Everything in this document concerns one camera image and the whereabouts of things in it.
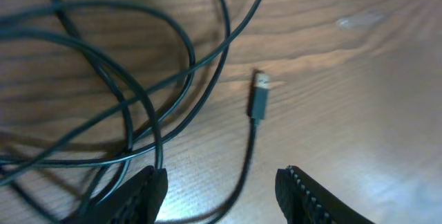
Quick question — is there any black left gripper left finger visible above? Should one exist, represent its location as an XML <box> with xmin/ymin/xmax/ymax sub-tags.
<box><xmin>62</xmin><ymin>166</ymin><xmax>168</xmax><ymax>224</ymax></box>

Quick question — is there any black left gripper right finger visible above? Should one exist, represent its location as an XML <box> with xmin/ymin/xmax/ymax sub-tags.
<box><xmin>275</xmin><ymin>165</ymin><xmax>372</xmax><ymax>224</ymax></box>

